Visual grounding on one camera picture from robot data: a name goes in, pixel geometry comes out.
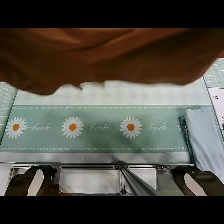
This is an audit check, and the light grey garment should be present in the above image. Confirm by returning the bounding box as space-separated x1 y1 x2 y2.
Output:
184 107 224 184

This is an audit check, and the brown garment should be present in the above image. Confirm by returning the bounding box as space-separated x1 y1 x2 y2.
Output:
0 27 224 96

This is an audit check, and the silver frame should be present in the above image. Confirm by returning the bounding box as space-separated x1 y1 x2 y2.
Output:
0 161 196 197

